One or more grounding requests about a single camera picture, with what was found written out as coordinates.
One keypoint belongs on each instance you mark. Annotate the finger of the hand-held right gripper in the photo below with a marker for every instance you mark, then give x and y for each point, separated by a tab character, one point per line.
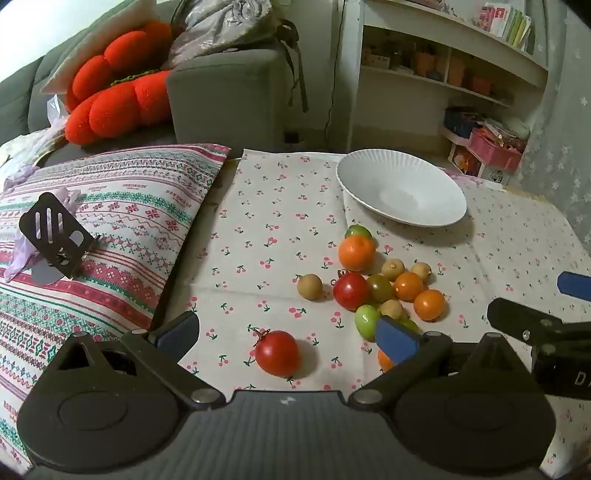
517	316
575	286

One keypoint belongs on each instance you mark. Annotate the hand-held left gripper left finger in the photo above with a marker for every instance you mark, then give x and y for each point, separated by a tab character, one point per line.
178	333

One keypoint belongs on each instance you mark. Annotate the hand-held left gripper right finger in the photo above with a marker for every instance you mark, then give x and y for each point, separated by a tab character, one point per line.
395	340

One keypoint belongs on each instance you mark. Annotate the green tomato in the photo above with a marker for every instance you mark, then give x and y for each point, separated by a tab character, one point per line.
410	325

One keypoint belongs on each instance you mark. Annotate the small tangerine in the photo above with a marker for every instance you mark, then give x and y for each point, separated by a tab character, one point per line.
384	361

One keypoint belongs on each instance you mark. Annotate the green grape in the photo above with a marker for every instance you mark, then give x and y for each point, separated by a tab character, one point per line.
366	321
381	287
359	230

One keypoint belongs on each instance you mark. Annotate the orange cherry tomato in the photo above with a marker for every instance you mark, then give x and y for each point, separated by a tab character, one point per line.
429	304
408	286

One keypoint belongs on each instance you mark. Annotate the red tomato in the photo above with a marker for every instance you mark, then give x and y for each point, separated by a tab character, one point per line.
277	353
351	291

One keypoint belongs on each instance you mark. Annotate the white ribbed plate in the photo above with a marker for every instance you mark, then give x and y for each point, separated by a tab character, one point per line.
415	198

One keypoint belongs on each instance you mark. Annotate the striped patterned pillow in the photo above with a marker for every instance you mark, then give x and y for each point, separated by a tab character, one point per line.
115	230

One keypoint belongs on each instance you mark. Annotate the pink floral cloth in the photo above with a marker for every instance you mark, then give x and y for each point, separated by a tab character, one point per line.
466	179

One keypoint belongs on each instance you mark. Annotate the white lace curtain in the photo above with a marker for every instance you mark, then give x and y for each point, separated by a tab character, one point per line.
554	138

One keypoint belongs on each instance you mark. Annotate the cherry print tablecloth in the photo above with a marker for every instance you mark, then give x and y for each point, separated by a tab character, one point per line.
277	221

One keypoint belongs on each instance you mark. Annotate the pink plastic basket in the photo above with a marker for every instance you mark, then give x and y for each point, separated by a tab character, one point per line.
494	154

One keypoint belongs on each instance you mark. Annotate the black slotted stand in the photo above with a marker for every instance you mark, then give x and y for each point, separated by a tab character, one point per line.
51	230

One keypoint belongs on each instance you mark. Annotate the white box with orange picture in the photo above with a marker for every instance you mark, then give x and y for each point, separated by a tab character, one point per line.
464	161

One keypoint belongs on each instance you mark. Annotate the dark blue box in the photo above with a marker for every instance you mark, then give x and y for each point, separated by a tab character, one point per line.
461	122

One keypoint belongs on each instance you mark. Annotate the small red basket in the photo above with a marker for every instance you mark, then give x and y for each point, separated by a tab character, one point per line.
481	85

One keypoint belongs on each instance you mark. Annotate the red tomato-shaped cushion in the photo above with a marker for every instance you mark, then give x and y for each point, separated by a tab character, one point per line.
115	110

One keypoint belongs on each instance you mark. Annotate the grey sofa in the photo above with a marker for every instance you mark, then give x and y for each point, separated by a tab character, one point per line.
221	92

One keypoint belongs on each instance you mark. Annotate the clear plastic bag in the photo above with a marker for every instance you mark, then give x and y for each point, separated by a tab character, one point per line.
57	113

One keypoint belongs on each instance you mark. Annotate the white shelf unit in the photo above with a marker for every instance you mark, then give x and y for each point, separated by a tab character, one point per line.
443	62

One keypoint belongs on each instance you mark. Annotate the row of upright books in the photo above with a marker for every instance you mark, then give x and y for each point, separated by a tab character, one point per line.
508	23

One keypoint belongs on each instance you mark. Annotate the white and green pillow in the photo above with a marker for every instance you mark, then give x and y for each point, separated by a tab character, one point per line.
115	23

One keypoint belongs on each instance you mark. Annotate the grey floral backpack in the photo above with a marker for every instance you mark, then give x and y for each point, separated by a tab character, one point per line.
221	18

